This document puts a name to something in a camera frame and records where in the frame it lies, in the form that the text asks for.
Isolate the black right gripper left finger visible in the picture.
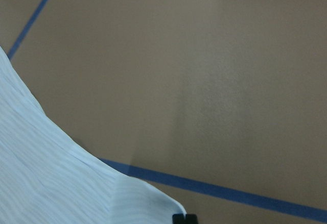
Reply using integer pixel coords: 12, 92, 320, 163
172, 214, 185, 224

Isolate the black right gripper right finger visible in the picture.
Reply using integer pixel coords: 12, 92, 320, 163
185, 214, 197, 224

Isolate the light blue button-up shirt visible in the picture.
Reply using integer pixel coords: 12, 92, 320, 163
1, 52, 186, 223

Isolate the brown paper table cover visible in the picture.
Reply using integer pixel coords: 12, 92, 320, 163
1, 0, 326, 223

